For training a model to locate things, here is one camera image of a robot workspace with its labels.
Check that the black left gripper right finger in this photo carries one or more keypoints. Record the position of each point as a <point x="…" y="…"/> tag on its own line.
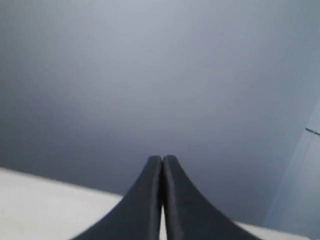
<point x="188" y="214"/>

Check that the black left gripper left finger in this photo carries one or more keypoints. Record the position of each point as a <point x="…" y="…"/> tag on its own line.
<point x="138" y="214"/>

